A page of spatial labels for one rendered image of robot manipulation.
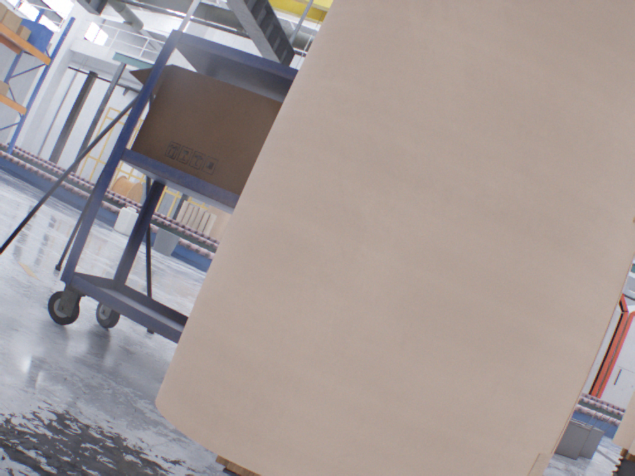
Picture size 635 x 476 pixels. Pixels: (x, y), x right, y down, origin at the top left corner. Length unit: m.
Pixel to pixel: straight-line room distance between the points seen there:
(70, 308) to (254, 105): 0.77
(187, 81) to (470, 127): 1.52
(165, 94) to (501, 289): 1.61
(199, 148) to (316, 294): 1.42
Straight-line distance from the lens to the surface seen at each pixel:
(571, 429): 4.85
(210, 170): 2.16
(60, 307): 2.24
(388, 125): 0.81
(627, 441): 4.36
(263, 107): 2.17
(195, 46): 2.21
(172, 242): 9.58
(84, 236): 2.20
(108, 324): 2.55
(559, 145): 0.82
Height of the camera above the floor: 0.42
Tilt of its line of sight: 3 degrees up
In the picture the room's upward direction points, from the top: 24 degrees clockwise
